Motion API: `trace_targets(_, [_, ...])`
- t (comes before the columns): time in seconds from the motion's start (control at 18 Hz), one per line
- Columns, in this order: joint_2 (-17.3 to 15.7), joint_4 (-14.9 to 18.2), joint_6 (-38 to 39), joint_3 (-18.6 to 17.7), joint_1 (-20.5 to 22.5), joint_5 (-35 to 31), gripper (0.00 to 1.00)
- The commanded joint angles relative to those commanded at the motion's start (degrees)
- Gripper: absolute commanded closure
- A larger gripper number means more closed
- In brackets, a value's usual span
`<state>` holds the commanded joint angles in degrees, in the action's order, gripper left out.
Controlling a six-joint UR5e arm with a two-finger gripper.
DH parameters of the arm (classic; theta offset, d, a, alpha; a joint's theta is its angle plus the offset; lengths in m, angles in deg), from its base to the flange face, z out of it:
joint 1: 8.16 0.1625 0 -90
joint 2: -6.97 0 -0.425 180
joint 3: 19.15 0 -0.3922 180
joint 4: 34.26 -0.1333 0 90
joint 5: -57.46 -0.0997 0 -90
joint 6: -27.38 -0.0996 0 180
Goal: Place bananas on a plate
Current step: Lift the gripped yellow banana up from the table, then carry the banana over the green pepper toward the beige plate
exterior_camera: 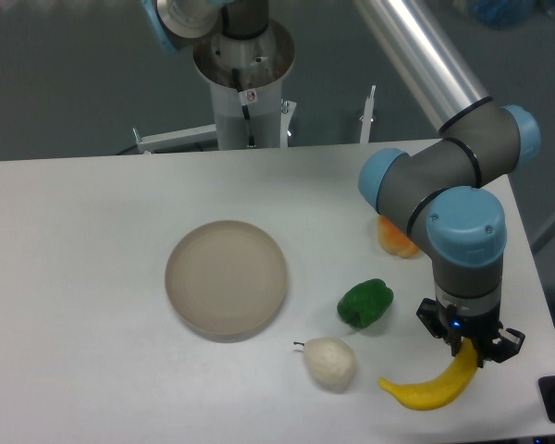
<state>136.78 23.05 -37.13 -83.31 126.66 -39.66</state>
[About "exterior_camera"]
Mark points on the orange toy bread roll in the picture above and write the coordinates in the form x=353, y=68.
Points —
x=393, y=241

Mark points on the white metal bracket left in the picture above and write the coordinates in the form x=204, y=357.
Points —
x=178, y=139

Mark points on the green toy bell pepper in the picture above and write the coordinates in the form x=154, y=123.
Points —
x=365, y=303

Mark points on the white metal bracket right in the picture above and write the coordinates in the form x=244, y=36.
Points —
x=368, y=116

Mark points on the beige round plate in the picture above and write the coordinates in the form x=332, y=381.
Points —
x=227, y=280

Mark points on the yellow toy banana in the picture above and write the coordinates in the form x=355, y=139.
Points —
x=441, y=390

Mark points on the white toy pear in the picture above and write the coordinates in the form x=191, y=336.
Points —
x=330, y=362

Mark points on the white metal bracket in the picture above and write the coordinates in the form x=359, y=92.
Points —
x=368, y=116
x=178, y=139

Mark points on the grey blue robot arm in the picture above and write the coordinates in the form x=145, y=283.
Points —
x=436, y=198

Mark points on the blue plastic bag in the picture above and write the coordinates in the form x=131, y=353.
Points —
x=497, y=14

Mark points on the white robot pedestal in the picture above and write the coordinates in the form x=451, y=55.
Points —
x=245, y=79

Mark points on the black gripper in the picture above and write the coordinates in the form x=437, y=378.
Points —
x=492, y=342

